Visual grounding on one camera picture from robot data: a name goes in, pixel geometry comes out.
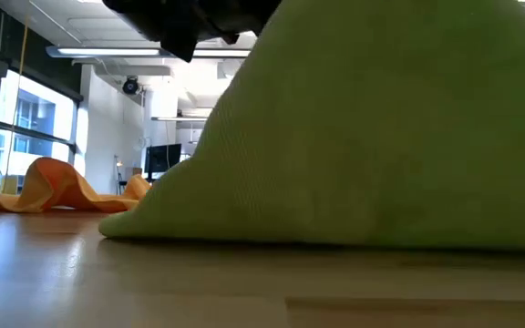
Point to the orange microfiber towel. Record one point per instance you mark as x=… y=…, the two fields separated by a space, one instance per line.
x=53 y=182

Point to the black computer monitor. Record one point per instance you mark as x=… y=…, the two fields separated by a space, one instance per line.
x=162 y=158

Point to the black ceiling spotlight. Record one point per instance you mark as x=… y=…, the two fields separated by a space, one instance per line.
x=130 y=85

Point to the cardboard box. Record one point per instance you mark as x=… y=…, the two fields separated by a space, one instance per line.
x=9 y=184

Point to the lime green microfiber towel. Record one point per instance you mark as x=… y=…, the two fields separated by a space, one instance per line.
x=358 y=136

